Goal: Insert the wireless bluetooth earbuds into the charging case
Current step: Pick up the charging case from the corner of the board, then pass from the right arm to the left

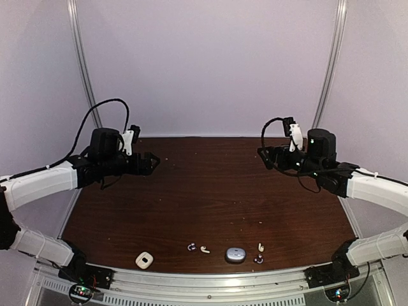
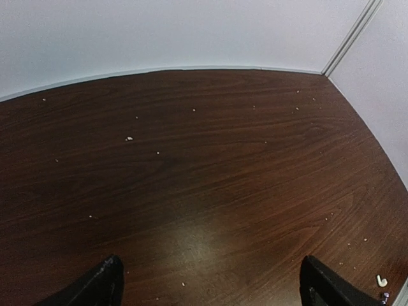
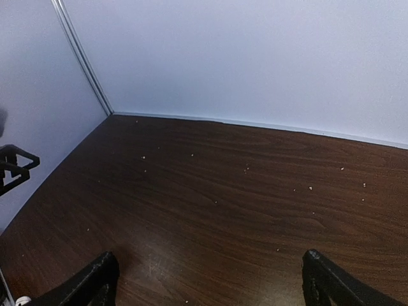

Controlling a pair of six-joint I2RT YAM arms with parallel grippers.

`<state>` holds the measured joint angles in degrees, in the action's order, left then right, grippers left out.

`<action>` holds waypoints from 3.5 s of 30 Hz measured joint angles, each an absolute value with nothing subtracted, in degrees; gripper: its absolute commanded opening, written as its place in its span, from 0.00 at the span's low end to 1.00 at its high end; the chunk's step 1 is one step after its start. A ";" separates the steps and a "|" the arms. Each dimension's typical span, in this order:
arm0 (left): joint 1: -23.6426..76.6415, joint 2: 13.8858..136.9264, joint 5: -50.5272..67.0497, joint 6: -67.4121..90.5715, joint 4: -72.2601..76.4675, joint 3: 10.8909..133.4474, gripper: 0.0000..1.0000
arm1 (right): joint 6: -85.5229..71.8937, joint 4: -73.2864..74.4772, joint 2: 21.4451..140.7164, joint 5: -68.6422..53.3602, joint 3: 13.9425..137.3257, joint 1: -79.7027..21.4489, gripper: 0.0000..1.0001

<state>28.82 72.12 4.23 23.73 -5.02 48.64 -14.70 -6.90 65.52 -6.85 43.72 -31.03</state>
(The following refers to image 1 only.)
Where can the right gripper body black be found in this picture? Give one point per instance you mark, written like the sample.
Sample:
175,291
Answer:
284,164

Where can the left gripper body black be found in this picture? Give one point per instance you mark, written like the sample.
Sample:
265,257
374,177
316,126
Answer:
133,168

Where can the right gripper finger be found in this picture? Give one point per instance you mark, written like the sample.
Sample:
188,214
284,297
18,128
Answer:
266,152
268,164

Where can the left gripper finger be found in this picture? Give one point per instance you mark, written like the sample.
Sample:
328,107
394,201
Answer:
150,167
151,157

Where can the purple earbud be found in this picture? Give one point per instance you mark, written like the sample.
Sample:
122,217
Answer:
192,247
259,259

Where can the lavender earbud charging case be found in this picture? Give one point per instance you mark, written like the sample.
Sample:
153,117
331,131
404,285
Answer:
235,255

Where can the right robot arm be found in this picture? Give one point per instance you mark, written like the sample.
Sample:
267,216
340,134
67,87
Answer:
317,160

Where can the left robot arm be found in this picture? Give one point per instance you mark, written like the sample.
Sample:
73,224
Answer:
109,154

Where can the cream white charging case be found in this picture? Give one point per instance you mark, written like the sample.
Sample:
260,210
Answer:
144,260

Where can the white earbud right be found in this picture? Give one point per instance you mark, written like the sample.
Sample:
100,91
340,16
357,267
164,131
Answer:
261,247

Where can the white earbud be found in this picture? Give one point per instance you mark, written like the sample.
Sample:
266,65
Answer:
204,249
261,247

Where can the white earbud left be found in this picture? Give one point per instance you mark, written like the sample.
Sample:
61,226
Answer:
204,249

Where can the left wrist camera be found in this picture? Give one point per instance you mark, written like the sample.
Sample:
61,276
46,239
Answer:
130,137

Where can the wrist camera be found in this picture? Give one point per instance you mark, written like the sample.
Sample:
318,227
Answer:
130,137
293,131

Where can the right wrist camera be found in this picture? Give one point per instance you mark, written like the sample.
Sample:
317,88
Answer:
293,131

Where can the left aluminium frame post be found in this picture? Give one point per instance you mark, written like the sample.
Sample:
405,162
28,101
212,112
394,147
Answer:
80,52

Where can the aluminium frame post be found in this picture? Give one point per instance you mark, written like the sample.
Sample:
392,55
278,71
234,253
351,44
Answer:
80,52
336,44

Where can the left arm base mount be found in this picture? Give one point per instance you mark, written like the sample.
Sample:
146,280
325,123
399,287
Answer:
87,279

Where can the front aluminium rail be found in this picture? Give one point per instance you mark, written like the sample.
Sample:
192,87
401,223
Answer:
279,287

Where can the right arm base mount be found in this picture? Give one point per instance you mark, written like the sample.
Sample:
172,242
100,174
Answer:
335,276

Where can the right aluminium frame post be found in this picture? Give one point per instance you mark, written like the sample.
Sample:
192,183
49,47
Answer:
336,44

